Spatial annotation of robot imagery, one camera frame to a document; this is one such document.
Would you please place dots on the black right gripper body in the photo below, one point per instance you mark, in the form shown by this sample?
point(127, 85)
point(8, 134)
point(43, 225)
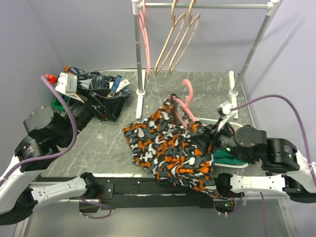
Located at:
point(221, 138)

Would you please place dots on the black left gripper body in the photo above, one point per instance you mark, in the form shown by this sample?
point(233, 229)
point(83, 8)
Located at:
point(84, 112)

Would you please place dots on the pink hanger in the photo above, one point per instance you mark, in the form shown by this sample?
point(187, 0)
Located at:
point(184, 105)
point(142, 23)

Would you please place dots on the orange camouflage shorts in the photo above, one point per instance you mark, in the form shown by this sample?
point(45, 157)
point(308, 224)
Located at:
point(166, 150)

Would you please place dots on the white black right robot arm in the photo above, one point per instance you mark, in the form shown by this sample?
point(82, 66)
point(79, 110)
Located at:
point(287, 170)

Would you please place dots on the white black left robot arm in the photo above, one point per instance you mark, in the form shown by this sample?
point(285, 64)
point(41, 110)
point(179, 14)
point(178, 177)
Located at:
point(49, 136)

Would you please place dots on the beige hanger left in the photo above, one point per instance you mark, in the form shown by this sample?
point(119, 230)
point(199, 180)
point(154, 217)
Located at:
point(172, 38)

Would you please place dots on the beige hanger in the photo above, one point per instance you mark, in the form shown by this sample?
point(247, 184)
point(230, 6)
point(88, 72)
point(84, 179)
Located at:
point(186, 39)
point(172, 38)

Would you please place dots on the beige hanger right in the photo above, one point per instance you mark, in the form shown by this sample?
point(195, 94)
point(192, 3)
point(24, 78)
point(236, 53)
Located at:
point(186, 39)

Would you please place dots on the green jersey garment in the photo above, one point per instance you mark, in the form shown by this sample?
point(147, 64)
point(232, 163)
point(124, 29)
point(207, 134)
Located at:
point(223, 159)

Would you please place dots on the blue white clothing tag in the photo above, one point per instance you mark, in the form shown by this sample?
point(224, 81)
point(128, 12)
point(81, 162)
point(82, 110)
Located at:
point(118, 84)

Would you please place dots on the white plastic laundry basket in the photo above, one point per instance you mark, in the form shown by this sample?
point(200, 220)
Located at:
point(237, 127)

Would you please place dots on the green plastic tray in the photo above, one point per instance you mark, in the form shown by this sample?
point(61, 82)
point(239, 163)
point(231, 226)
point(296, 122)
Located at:
point(57, 105)

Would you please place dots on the silver white clothes rack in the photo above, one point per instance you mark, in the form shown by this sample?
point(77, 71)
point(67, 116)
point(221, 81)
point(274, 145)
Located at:
point(234, 83)

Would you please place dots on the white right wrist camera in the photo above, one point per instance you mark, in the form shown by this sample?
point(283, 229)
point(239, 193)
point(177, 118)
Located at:
point(225, 114)

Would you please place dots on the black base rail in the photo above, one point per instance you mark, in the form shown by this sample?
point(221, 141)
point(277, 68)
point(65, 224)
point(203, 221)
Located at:
point(147, 193)

